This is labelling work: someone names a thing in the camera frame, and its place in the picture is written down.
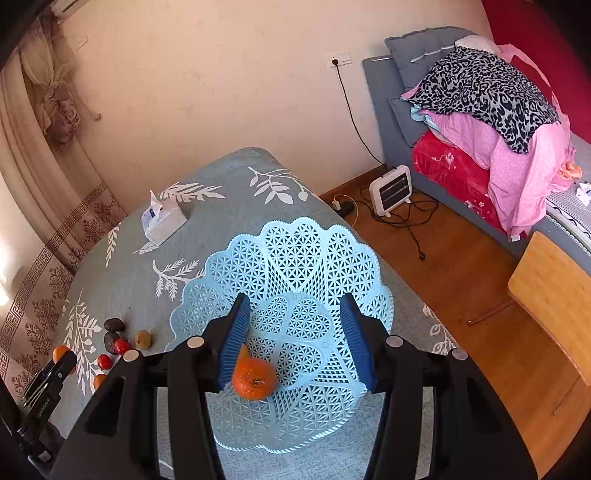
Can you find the small white box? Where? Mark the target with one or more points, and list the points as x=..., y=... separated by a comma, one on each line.
x=585, y=194

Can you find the grey upholstered bed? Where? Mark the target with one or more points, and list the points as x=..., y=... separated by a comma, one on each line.
x=383, y=115

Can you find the red padded headboard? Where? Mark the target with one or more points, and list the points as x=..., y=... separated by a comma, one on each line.
x=545, y=37

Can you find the small orange toy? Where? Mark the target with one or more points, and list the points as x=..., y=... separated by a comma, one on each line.
x=570, y=170

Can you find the light blue lattice plastic basket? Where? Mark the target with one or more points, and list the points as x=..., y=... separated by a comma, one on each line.
x=295, y=258

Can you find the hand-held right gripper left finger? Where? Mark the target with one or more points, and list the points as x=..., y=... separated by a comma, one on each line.
x=233, y=332

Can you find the red floral quilt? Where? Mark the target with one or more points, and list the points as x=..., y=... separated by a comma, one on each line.
x=452, y=170

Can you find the small grey cushion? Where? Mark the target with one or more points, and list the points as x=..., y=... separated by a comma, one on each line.
x=401, y=120

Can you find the brown kiwi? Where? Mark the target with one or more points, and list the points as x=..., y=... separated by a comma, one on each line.
x=143, y=339

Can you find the black power strip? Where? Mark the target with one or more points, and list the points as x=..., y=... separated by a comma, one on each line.
x=345, y=207

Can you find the large grey cushion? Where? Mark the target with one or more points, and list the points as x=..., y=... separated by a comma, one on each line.
x=415, y=50

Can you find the leopard print blanket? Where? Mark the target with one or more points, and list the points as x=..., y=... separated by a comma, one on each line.
x=489, y=92

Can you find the white tissue box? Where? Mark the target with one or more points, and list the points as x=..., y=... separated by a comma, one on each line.
x=161, y=224

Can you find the white wall socket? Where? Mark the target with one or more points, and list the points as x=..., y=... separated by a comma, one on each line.
x=338, y=60

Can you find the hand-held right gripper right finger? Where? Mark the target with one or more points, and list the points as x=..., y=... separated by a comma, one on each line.
x=358, y=337

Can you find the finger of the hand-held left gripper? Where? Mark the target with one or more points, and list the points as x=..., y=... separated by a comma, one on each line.
x=55, y=374

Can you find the wooden stool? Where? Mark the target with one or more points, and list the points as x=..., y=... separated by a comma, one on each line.
x=554, y=290

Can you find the grey striped bed mat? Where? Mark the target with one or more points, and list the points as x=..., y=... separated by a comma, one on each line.
x=565, y=212

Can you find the red tomato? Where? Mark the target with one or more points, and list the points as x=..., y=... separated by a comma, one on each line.
x=122, y=347
x=105, y=361

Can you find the pink quilt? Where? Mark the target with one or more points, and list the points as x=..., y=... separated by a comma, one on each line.
x=521, y=175

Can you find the dark brown round fruit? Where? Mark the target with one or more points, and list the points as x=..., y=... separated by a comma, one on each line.
x=114, y=324
x=111, y=340

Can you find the white electric heater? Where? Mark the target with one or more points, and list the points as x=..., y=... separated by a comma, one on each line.
x=392, y=191

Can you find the beige patterned curtain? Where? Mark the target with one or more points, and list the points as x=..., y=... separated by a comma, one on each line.
x=41, y=184

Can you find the white pillow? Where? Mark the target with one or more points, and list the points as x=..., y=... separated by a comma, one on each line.
x=478, y=42

